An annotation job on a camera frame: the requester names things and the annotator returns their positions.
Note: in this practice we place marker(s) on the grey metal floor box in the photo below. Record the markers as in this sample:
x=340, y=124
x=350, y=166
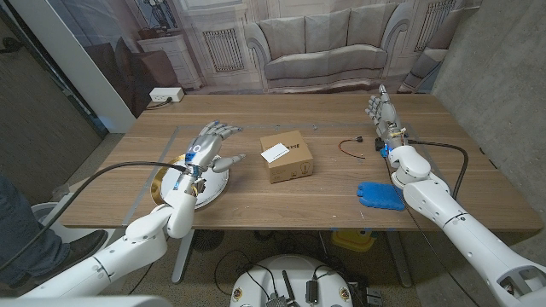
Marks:
x=374, y=296

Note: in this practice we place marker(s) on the black round floor object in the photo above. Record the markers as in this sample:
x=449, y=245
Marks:
x=207, y=239

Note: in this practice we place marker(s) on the white table leg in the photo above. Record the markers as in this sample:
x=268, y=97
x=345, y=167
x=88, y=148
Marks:
x=182, y=260
x=399, y=260

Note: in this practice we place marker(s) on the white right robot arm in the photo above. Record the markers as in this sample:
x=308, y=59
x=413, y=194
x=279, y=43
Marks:
x=469, y=239

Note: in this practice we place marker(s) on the white paper plate gold rim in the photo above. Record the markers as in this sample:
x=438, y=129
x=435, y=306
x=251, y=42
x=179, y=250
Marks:
x=213, y=187

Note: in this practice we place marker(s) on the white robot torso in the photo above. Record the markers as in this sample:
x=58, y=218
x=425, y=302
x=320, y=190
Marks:
x=294, y=268

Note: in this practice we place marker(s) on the white card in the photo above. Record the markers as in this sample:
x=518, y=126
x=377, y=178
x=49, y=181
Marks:
x=275, y=152

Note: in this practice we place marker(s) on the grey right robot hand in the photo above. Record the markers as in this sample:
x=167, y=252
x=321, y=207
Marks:
x=389, y=119

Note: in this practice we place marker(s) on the brown cardboard packing box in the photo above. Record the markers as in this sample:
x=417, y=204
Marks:
x=294, y=166

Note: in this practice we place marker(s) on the blue ice pack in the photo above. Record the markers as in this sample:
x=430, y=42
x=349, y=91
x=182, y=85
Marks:
x=379, y=196

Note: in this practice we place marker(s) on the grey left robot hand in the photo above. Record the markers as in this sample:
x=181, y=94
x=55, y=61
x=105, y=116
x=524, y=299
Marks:
x=205, y=149

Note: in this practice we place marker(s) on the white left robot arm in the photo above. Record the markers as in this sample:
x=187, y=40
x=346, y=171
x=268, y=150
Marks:
x=141, y=243

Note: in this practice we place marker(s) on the yellow object under table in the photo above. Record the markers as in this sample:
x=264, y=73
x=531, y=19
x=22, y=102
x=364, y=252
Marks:
x=354, y=241

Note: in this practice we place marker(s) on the printed living room backdrop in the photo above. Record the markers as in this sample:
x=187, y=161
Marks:
x=324, y=42

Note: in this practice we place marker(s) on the person leg in jeans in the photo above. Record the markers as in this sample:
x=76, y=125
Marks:
x=21, y=239

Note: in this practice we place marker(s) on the white power strip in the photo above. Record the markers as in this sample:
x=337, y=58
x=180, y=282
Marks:
x=166, y=94

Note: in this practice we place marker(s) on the dark shoe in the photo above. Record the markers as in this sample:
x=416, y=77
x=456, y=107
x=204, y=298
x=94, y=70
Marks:
x=85, y=247

